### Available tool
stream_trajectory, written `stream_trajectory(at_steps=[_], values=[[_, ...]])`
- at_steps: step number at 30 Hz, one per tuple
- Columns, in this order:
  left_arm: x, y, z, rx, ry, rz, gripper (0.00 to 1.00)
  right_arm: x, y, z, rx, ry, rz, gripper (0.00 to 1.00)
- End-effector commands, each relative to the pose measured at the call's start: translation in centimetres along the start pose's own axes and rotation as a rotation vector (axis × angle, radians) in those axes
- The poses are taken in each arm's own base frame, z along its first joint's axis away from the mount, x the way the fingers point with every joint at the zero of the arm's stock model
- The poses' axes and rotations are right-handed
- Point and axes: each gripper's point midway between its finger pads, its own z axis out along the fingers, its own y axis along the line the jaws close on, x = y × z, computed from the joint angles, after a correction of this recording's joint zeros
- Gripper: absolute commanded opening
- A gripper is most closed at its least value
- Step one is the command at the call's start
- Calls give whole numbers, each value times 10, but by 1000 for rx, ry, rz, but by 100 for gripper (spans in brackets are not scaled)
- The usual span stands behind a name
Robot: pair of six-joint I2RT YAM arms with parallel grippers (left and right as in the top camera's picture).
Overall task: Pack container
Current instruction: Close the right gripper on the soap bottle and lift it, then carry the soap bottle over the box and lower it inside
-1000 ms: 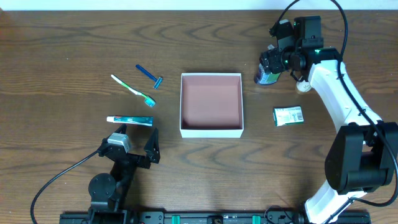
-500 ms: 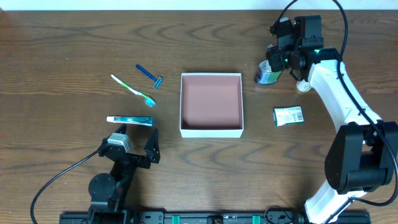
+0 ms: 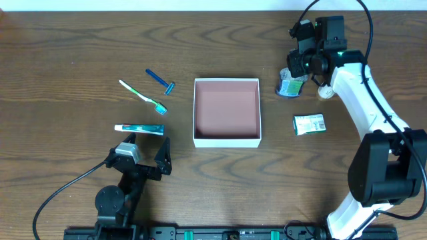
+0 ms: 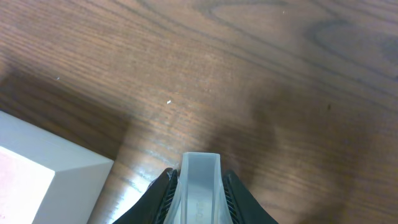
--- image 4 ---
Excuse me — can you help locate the white box with pink interior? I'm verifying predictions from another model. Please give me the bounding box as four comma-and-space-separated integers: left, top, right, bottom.
1, 112, 114, 224

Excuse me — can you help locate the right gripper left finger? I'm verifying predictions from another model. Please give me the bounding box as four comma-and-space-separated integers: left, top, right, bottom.
113, 168, 178, 224

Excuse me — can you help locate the clear soap pump bottle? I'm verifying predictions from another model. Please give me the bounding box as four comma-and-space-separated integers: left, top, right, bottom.
164, 152, 233, 224

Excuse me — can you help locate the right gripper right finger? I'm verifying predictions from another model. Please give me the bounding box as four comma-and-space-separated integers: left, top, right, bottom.
223, 170, 278, 224

